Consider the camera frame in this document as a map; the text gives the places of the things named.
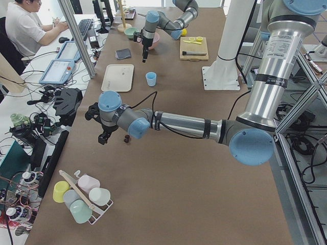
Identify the mint green bowl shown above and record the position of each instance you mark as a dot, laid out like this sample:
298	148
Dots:
129	32

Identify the seated person white shirt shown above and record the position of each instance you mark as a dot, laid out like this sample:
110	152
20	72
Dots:
25	32

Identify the white plastic cup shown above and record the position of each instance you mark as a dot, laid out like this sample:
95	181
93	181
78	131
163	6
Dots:
99	196

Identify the blue teach pendant far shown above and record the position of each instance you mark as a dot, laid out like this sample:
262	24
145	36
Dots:
69	50

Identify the wooden cutting board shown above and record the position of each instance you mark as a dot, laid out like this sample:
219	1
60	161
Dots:
193	47

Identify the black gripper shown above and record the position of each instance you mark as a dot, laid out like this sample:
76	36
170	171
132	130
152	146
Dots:
107	128
146	42

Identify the whole yellow lemon front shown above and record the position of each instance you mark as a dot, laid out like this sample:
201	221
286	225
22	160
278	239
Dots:
184	32

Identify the wooden cup tree stand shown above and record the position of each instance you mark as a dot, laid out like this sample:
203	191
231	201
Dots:
123	26

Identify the white wire cup rack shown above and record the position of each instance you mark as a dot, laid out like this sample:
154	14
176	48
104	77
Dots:
97	211

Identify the steel muddler black tip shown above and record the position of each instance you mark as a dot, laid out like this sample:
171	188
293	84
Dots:
193	53

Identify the blue teach pendant near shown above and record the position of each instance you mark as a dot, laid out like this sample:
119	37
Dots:
58	72

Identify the mint plastic cup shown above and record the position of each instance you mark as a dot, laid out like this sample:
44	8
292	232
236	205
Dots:
80	211

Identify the pink plastic cup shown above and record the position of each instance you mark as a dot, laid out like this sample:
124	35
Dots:
87	183

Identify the grey plastic cup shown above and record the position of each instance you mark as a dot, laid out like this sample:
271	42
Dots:
69	197

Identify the yellow plastic knife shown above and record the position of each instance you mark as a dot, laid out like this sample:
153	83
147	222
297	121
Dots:
193	42

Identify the cream rabbit tray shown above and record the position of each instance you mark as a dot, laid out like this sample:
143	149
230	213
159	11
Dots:
118	77

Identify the blue teach pendant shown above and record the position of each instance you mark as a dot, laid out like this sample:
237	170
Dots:
69	50
58	72

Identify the dark red cherry pair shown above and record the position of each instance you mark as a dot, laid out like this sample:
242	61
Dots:
127	138

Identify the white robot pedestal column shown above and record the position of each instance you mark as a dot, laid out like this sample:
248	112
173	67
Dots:
239	14

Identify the black keyboard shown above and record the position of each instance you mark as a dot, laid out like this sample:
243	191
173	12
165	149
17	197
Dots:
84	25

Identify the folded grey cloth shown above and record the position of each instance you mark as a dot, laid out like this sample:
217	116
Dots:
123	54

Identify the yellow plastic cup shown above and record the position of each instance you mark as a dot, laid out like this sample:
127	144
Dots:
60	188

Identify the pink bowl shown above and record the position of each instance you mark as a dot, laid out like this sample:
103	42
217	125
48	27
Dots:
155	41

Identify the light blue plastic cup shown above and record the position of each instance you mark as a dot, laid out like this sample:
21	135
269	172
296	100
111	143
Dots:
151	78

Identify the black flat case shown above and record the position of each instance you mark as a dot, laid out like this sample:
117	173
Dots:
66	104

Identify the lemon slice upper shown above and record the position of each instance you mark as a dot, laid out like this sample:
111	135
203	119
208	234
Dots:
199	39

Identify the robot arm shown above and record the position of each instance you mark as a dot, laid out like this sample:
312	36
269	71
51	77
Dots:
285	24
171	20

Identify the black monitor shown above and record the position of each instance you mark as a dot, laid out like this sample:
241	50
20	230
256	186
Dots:
103	11

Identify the aluminium frame post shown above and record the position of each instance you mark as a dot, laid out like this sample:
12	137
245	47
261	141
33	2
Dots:
68	13

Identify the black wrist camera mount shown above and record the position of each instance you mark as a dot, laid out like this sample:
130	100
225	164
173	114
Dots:
138	36

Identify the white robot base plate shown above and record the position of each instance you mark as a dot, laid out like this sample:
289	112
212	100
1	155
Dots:
221	75

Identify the black computer mouse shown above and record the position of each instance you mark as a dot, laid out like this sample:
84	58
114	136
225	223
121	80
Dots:
63	39

